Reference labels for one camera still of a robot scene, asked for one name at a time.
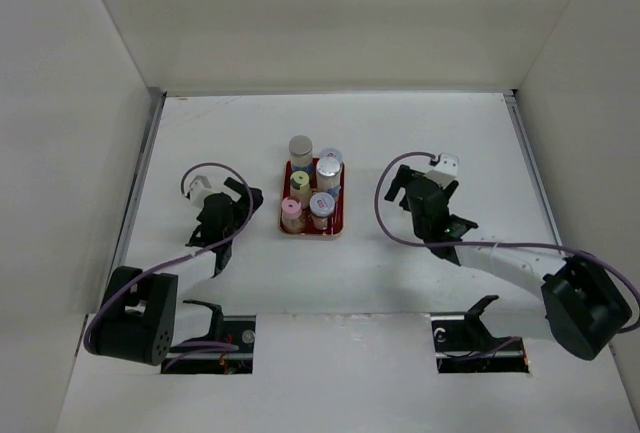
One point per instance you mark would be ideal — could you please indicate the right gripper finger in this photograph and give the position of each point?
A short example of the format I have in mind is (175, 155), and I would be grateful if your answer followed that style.
(402, 178)
(450, 189)

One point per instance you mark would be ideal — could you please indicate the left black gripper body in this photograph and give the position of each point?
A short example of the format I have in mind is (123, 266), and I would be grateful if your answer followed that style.
(240, 211)

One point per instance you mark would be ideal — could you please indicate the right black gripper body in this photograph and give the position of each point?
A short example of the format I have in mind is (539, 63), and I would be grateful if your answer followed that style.
(419, 228)

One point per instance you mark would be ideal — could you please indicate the yellow cap spice bottle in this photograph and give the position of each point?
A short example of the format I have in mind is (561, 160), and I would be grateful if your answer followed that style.
(300, 186)

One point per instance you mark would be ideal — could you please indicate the pink cap spice bottle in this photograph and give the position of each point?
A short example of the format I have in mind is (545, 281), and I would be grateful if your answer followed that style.
(292, 217)

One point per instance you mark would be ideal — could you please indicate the tall bottle grey cap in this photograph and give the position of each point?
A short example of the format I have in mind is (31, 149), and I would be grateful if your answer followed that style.
(301, 154)

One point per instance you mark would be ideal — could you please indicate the tall bottle silver cap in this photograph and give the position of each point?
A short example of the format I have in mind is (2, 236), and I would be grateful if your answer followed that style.
(328, 176)

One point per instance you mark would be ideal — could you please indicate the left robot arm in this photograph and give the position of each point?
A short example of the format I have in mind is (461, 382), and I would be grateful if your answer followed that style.
(144, 316)

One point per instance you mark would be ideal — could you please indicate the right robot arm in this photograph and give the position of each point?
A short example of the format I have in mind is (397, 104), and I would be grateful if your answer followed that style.
(583, 308)

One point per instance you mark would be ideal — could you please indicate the red lacquer tray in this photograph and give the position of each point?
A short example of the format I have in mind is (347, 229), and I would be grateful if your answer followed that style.
(335, 223)

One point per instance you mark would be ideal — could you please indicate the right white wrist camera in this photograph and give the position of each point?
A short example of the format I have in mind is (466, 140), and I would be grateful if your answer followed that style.
(444, 170)

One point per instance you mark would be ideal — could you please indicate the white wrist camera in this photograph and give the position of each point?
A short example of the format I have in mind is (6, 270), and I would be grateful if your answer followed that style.
(444, 170)
(199, 190)

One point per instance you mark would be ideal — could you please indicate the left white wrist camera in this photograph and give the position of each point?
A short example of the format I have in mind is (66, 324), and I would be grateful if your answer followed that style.
(199, 190)

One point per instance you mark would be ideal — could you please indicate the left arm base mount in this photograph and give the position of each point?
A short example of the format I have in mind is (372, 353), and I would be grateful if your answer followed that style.
(208, 341)

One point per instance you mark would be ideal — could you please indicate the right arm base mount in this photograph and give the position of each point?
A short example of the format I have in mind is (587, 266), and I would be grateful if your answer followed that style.
(464, 345)

